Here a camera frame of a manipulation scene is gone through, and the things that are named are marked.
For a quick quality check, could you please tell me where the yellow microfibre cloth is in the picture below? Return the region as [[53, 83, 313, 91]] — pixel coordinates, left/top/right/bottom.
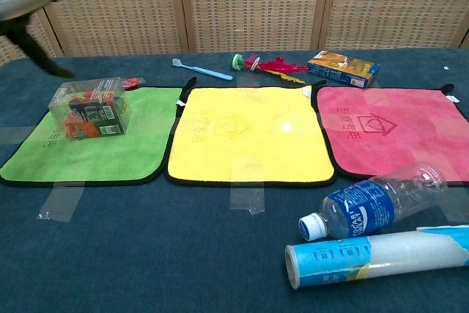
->
[[163, 80, 338, 186]]

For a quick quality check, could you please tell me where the clear tape strip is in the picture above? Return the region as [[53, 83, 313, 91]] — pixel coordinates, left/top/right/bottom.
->
[[237, 70, 257, 89], [361, 89, 385, 106], [0, 125, 36, 145], [229, 157, 265, 216], [36, 183, 87, 223], [270, 113, 323, 134], [421, 113, 469, 134]]

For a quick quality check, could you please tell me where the colourful feather shuttlecock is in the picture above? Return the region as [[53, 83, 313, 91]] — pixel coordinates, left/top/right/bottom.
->
[[229, 54, 311, 86]]

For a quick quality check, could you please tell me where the orange blue card pack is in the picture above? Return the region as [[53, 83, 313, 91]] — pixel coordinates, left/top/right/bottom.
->
[[306, 51, 380, 89]]

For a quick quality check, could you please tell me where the empty clear plastic bottle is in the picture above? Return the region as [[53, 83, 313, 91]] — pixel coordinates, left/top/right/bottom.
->
[[298, 161, 448, 243]]

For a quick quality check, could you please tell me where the light blue toothbrush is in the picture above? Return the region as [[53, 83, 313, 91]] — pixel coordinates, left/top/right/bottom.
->
[[172, 58, 234, 81]]

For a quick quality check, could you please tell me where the woven folding screen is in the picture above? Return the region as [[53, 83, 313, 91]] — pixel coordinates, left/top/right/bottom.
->
[[0, 0, 469, 67]]

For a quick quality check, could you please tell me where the small red candy packet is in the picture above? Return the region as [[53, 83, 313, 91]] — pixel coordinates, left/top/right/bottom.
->
[[122, 77, 146, 91]]

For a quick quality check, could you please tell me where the transparent small box with contents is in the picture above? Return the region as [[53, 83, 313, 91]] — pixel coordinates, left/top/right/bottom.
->
[[48, 76, 132, 141]]

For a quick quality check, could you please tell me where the blue white rolled tube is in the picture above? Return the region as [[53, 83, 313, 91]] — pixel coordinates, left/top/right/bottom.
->
[[284, 224, 469, 290]]

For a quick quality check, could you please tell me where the pink microfibre cloth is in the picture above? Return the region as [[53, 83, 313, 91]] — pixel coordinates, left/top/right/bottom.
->
[[315, 84, 469, 182]]

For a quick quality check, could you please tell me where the green microfibre cloth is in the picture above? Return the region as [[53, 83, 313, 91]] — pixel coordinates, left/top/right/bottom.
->
[[0, 76, 198, 186]]

